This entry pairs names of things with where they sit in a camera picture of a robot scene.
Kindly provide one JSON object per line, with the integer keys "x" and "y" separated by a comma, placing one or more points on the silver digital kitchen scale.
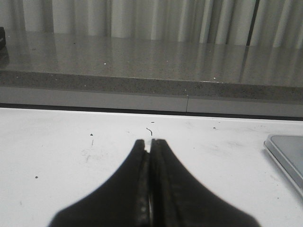
{"x": 287, "y": 152}

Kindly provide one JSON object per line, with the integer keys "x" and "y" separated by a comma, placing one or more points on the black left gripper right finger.
{"x": 178, "y": 199}

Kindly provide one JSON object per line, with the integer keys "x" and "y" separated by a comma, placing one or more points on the grey stone counter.
{"x": 81, "y": 71}

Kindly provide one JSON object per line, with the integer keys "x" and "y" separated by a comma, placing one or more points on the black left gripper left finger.
{"x": 122, "y": 201}

